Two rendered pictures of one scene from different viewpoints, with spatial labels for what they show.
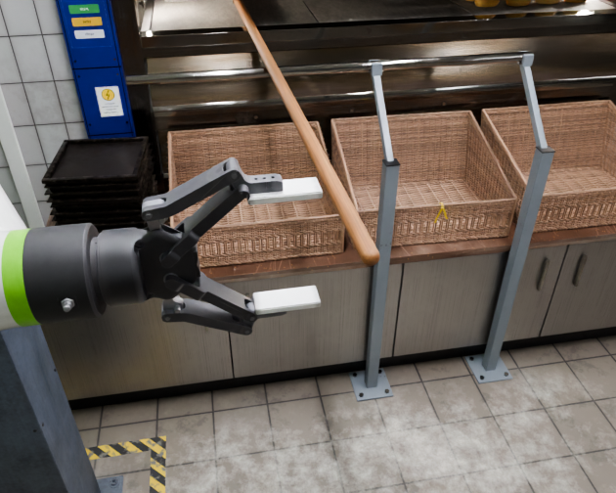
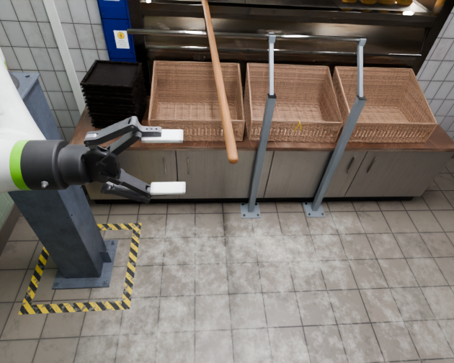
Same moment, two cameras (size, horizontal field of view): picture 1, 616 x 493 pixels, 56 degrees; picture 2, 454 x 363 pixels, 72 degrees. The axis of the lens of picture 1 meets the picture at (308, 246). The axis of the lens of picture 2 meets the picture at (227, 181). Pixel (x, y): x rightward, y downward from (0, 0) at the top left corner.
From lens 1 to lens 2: 0.15 m
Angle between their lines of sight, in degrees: 11
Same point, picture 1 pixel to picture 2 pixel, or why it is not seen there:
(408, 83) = (293, 46)
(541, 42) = (377, 29)
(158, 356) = not seen: hidden behind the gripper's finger
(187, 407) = (153, 209)
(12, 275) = (14, 166)
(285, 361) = (206, 193)
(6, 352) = not seen: hidden behind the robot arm
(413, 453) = (265, 248)
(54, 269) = (37, 166)
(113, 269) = (69, 168)
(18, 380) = (58, 193)
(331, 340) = (231, 186)
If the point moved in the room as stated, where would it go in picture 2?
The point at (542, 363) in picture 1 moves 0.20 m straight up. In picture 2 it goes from (343, 210) to (352, 193)
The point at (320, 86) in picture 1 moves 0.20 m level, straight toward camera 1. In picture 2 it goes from (242, 42) to (238, 57)
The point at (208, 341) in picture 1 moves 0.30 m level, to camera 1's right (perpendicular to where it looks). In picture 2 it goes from (166, 178) to (212, 184)
